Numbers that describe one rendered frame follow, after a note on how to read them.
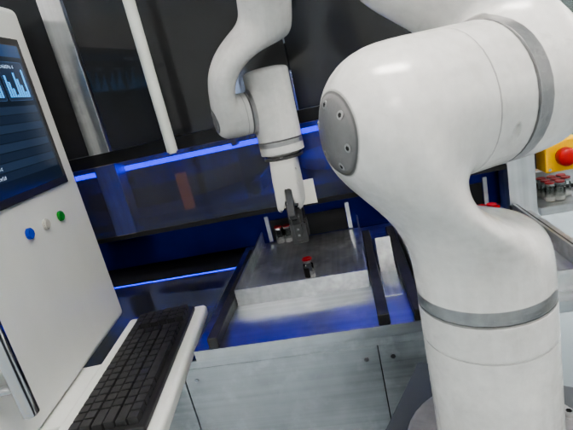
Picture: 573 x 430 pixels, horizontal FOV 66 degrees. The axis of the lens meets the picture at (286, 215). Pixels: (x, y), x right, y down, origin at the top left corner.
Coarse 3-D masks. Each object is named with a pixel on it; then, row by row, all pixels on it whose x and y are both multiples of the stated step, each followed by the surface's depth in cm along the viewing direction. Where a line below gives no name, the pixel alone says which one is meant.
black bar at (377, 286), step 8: (368, 232) 105; (368, 240) 100; (368, 248) 96; (368, 256) 92; (368, 264) 88; (376, 264) 87; (376, 272) 84; (376, 280) 81; (376, 288) 78; (376, 296) 75; (384, 296) 75; (376, 304) 73; (384, 304) 72; (384, 312) 70; (384, 320) 70
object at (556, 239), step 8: (512, 208) 98; (520, 208) 94; (544, 224) 84; (552, 232) 80; (400, 240) 98; (552, 240) 81; (560, 240) 78; (560, 248) 78; (568, 248) 75; (408, 256) 85; (560, 256) 78; (568, 256) 76; (408, 264) 88; (560, 264) 75; (568, 264) 75; (560, 272) 67; (568, 272) 67; (560, 280) 68; (568, 280) 67; (560, 288) 68; (568, 288) 68
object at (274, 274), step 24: (312, 240) 114; (336, 240) 110; (360, 240) 97; (264, 264) 105; (288, 264) 102; (336, 264) 96; (360, 264) 93; (240, 288) 87; (264, 288) 86; (288, 288) 85; (312, 288) 85; (336, 288) 84
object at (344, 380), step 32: (288, 352) 120; (320, 352) 119; (352, 352) 118; (384, 352) 117; (416, 352) 116; (192, 384) 126; (224, 384) 125; (256, 384) 124; (288, 384) 123; (320, 384) 122; (352, 384) 121; (384, 384) 120; (192, 416) 130; (224, 416) 128; (256, 416) 127; (288, 416) 126; (320, 416) 125; (352, 416) 124; (384, 416) 123
